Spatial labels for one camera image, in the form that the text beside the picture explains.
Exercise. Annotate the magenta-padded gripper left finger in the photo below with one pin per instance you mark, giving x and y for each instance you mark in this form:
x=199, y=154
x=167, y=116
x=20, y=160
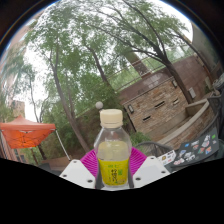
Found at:
x=80, y=173

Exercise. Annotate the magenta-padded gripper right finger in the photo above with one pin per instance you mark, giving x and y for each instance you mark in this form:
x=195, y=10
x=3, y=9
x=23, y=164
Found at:
x=150, y=171

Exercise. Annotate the yellow-labelled clear drink bottle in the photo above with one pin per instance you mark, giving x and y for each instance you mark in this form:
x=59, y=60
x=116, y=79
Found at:
x=112, y=160

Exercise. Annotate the white sticker sheet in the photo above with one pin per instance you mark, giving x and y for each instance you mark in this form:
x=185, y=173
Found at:
x=166, y=157

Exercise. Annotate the grey-trunked leaning tree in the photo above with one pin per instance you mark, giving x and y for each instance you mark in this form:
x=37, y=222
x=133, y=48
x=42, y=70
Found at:
x=71, y=116

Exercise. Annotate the dark-trunked tree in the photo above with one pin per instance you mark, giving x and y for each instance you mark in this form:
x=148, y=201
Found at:
x=176, y=76

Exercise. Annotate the black wall lantern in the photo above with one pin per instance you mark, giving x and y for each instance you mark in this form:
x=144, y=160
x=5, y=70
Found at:
x=174, y=83
x=130, y=108

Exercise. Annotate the globe-topped wooden lamp post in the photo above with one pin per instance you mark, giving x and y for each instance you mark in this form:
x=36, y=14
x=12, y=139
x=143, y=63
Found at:
x=99, y=105

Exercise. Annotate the white wall box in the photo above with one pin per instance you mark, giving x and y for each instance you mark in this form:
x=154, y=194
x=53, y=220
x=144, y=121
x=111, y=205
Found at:
x=192, y=92

